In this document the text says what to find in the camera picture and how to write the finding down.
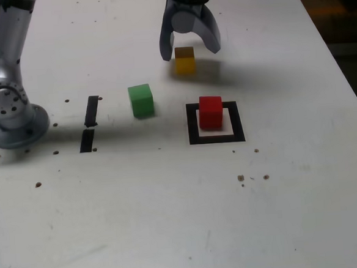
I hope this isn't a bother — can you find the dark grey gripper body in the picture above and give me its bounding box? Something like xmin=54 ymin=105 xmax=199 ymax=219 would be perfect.
xmin=163 ymin=0 xmax=211 ymax=20

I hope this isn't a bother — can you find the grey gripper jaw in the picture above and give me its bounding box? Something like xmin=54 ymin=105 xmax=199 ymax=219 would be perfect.
xmin=171 ymin=4 xmax=223 ymax=58
xmin=156 ymin=10 xmax=180 ymax=62

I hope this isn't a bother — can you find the yellow cube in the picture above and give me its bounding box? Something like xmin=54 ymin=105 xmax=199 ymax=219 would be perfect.
xmin=173 ymin=45 xmax=197 ymax=76

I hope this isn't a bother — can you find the green cube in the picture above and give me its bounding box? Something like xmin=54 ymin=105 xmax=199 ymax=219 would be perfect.
xmin=127 ymin=83 xmax=156 ymax=119

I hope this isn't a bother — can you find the red cube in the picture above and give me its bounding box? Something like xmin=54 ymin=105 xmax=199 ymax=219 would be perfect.
xmin=197 ymin=94 xmax=226 ymax=133

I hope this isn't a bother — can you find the black tape square outline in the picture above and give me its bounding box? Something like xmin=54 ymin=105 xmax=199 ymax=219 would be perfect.
xmin=185 ymin=99 xmax=247 ymax=147

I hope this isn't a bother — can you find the black tape strip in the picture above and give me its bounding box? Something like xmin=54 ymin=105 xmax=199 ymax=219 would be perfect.
xmin=75 ymin=95 xmax=103 ymax=154

